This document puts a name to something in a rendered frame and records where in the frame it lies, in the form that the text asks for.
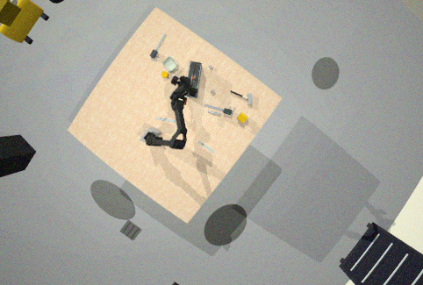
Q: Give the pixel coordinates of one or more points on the yellow block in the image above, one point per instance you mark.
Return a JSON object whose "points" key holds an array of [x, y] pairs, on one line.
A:
{"points": [[242, 117]]}

